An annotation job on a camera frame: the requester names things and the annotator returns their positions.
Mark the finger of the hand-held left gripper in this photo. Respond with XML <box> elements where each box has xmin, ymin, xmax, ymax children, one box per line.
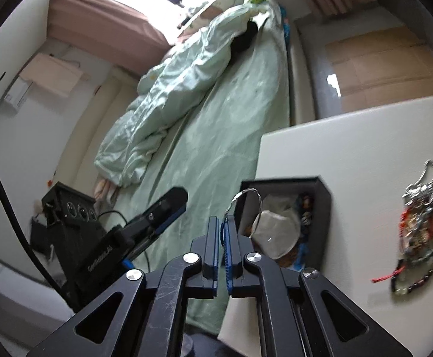
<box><xmin>122</xmin><ymin>187</ymin><xmax>189</xmax><ymax>245</ymax></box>
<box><xmin>123</xmin><ymin>206</ymin><xmax>185</xmax><ymax>265</ymax></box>

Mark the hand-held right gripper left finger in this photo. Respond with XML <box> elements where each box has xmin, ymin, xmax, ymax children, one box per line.
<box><xmin>25</xmin><ymin>216</ymin><xmax>222</xmax><ymax>357</ymax></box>

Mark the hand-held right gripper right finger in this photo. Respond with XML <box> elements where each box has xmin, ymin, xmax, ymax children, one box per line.
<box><xmin>221</xmin><ymin>215</ymin><xmax>414</xmax><ymax>357</ymax></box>

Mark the silver bangle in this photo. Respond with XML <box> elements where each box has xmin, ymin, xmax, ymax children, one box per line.
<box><xmin>224</xmin><ymin>189</ymin><xmax>265</xmax><ymax>239</ymax></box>

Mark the black jewelry box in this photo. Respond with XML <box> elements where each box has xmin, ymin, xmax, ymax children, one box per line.
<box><xmin>235</xmin><ymin>176</ymin><xmax>332</xmax><ymax>272</ymax></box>

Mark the pile of necklaces and bracelets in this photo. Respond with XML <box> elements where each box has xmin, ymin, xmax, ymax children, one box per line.
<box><xmin>372</xmin><ymin>159</ymin><xmax>433</xmax><ymax>297</ymax></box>

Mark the pink pillow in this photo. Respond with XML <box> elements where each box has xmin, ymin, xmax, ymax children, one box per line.
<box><xmin>93</xmin><ymin>179</ymin><xmax>118</xmax><ymax>206</ymax></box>

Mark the clear plastic bag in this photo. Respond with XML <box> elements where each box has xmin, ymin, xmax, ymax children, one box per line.
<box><xmin>252</xmin><ymin>195</ymin><xmax>303</xmax><ymax>260</ymax></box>

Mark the green bed sheet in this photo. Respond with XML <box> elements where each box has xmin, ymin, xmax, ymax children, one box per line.
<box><xmin>127</xmin><ymin>0</ymin><xmax>292</xmax><ymax>335</ymax></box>

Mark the beige headboard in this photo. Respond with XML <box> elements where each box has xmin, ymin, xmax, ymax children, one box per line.
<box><xmin>51</xmin><ymin>65</ymin><xmax>143</xmax><ymax>194</ymax></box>

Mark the light green duvet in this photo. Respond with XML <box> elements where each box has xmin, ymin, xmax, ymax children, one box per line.
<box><xmin>94</xmin><ymin>2</ymin><xmax>273</xmax><ymax>187</ymax></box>

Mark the white low table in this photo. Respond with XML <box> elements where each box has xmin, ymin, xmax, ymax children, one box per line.
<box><xmin>216</xmin><ymin>93</ymin><xmax>433</xmax><ymax>357</ymax></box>

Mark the beige hanging towel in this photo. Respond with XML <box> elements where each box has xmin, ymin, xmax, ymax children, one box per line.
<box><xmin>19</xmin><ymin>53</ymin><xmax>91</xmax><ymax>99</ymax></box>

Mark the white air conditioner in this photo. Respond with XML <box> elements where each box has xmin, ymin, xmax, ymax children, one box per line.
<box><xmin>4</xmin><ymin>78</ymin><xmax>35</xmax><ymax>111</ymax></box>

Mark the black garment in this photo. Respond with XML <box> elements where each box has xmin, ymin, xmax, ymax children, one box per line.
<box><xmin>231</xmin><ymin>20</ymin><xmax>260</xmax><ymax>54</ymax></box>

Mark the light green cloth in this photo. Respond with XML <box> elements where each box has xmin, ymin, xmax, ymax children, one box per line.
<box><xmin>187</xmin><ymin>2</ymin><xmax>210</xmax><ymax>18</ymax></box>

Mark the colourful beaded bracelet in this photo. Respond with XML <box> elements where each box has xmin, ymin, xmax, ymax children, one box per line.
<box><xmin>298</xmin><ymin>192</ymin><xmax>316</xmax><ymax>231</ymax></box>

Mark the thick black cable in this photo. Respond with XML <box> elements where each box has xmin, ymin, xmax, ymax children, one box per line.
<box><xmin>0</xmin><ymin>152</ymin><xmax>72</xmax><ymax>306</ymax></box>

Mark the white bed frame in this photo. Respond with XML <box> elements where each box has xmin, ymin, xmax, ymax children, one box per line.
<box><xmin>286</xmin><ymin>22</ymin><xmax>318</xmax><ymax>126</ymax></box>

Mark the white wall switch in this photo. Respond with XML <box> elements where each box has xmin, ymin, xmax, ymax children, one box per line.
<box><xmin>326</xmin><ymin>74</ymin><xmax>342</xmax><ymax>97</ymax></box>

